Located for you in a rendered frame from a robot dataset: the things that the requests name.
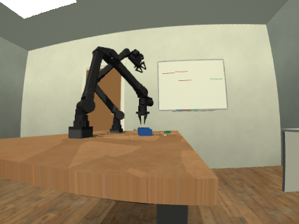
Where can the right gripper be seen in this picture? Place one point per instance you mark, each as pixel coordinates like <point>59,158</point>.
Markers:
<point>142,112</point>

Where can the blue rack of bins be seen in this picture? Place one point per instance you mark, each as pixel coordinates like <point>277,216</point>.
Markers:
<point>145,131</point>

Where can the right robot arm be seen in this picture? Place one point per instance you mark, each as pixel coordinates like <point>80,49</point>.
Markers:
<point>84,107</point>

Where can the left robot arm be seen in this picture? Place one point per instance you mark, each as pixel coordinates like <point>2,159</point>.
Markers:
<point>119,115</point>

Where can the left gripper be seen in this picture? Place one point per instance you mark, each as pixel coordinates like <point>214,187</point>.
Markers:
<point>138,65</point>

